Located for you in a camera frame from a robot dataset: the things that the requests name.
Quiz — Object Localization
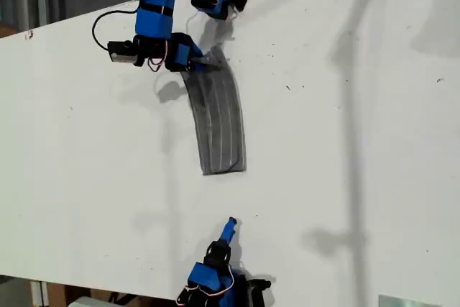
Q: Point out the arm red white wire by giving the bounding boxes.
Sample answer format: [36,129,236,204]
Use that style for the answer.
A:
[147,39,170,73]
[175,263,236,304]

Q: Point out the grey striped square towel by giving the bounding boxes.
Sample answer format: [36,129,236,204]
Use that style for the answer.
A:
[179,46,248,175]

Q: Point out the gripper camera stalk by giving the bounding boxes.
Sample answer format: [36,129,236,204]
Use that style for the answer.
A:
[247,278,272,290]
[132,35,152,68]

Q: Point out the white plastic container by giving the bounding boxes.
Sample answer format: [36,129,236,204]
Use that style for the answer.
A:
[66,295,109,307]

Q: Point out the camera black cable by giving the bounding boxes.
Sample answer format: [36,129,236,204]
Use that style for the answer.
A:
[92,9,139,51]

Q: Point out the white table leg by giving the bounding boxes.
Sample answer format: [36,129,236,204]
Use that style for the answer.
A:
[30,280,50,307]

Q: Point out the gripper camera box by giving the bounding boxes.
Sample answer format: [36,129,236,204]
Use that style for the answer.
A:
[107,40,139,65]
[247,287,267,307]

